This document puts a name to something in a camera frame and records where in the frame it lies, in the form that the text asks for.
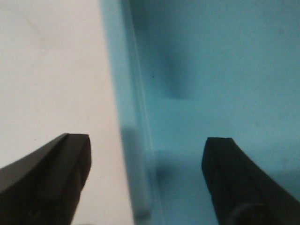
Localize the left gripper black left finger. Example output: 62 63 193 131
0 134 92 225

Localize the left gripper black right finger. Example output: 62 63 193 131
201 137 300 225

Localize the light blue plastic box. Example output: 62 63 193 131
100 0 300 225

